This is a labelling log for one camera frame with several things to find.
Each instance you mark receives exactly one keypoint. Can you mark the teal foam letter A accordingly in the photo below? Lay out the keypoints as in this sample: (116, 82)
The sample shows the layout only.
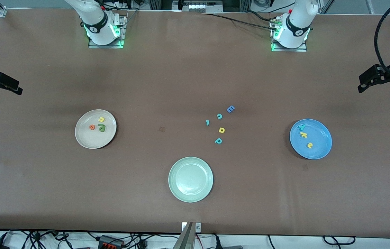
(302, 126)

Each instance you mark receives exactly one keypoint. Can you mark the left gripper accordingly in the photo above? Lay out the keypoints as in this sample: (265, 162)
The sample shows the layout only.
(389, 75)

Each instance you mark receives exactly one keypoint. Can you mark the pale green round plate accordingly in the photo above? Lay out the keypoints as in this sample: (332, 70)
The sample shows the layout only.
(190, 180)

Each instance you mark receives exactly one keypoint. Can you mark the brown table cover sheet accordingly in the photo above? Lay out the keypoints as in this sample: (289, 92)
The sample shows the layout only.
(42, 190)

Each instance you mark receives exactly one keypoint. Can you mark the blue round plate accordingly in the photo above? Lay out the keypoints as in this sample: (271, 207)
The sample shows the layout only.
(319, 152)

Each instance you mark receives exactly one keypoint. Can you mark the aluminium camera mast profile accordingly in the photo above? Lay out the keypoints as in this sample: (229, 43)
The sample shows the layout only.
(184, 240)

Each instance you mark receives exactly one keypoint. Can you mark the white metal bracket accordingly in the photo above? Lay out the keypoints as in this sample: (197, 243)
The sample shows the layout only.
(198, 227)

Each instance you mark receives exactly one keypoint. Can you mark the aluminium equipment rack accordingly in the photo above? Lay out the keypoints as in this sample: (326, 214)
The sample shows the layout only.
(198, 6)

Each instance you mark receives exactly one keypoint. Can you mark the teal foam letter P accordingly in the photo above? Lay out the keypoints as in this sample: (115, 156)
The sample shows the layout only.
(216, 141)

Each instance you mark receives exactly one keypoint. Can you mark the green foam letter p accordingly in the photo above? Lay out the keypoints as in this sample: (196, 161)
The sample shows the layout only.
(100, 130)

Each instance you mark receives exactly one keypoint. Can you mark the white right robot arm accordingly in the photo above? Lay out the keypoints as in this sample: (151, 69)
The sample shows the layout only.
(96, 20)

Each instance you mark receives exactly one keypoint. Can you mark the blue foam letter E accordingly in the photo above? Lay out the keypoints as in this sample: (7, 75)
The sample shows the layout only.
(228, 109)

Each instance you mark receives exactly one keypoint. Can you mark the yellow foam letter K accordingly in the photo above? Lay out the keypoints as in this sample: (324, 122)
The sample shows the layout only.
(303, 135)

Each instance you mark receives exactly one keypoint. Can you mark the pale brown round plate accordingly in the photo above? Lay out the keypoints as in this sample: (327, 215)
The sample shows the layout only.
(91, 140)

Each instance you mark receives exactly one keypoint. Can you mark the black power strip red switches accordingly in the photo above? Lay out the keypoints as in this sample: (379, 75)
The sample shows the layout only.
(111, 242)

